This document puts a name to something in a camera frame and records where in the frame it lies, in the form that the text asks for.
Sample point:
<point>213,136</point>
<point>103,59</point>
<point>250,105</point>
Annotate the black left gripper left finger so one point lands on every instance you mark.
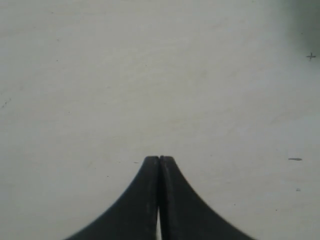
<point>134,214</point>

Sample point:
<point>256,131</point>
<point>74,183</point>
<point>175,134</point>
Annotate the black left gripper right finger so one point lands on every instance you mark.
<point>183,214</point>

